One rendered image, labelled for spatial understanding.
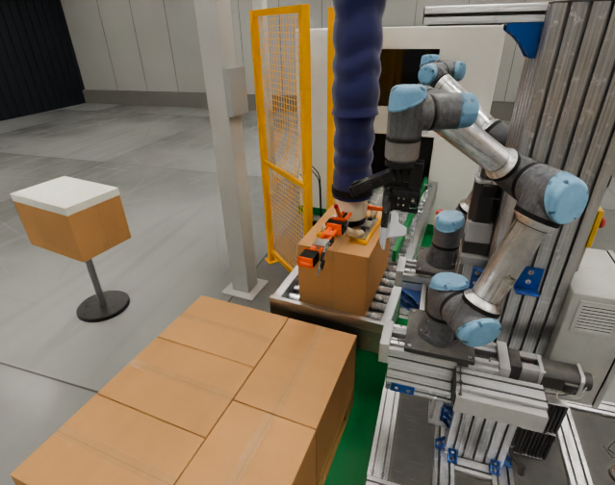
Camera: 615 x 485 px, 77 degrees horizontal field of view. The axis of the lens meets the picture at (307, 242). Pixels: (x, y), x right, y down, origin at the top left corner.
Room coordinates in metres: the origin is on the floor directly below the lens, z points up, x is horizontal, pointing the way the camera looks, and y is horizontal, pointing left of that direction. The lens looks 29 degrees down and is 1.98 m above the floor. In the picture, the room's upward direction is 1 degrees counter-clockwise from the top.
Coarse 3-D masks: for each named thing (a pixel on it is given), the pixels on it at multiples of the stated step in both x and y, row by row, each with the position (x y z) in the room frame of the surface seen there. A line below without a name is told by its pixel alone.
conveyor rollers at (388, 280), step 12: (372, 204) 3.30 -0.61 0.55; (420, 204) 3.29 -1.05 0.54; (396, 240) 2.66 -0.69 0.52; (408, 240) 2.62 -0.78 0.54; (396, 264) 2.30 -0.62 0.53; (384, 276) 2.15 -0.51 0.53; (384, 288) 1.99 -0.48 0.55; (372, 300) 1.91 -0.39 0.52; (384, 300) 1.88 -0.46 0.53; (372, 312) 1.76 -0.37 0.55
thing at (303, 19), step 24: (264, 48) 3.12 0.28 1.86; (288, 72) 2.81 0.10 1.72; (264, 120) 3.23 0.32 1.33; (264, 144) 3.23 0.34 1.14; (288, 144) 2.84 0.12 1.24; (264, 168) 3.22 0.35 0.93; (264, 192) 3.23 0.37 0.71; (288, 192) 2.88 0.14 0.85; (312, 192) 2.58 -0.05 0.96; (312, 216) 2.58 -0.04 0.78; (288, 240) 2.91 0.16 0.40; (288, 264) 2.95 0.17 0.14
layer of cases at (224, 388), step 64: (192, 320) 1.72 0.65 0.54; (256, 320) 1.71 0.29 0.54; (128, 384) 1.28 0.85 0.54; (192, 384) 1.27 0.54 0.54; (256, 384) 1.26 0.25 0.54; (320, 384) 1.25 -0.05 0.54; (64, 448) 0.96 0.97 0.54; (128, 448) 0.96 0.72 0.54; (192, 448) 0.95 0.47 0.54; (256, 448) 0.95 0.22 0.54; (320, 448) 1.07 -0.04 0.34
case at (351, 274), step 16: (320, 224) 2.09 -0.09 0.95; (304, 240) 1.90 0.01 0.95; (336, 240) 1.89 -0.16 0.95; (336, 256) 1.77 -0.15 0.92; (352, 256) 1.73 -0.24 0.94; (368, 256) 1.71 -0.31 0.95; (384, 256) 2.11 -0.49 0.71; (304, 272) 1.84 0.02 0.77; (320, 272) 1.80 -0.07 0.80; (336, 272) 1.77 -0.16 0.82; (352, 272) 1.73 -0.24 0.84; (368, 272) 1.71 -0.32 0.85; (304, 288) 1.84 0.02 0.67; (320, 288) 1.80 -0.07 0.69; (336, 288) 1.77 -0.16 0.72; (352, 288) 1.73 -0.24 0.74; (368, 288) 1.73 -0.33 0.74; (320, 304) 1.80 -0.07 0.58; (336, 304) 1.76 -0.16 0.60; (352, 304) 1.73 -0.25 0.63; (368, 304) 1.76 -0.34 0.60
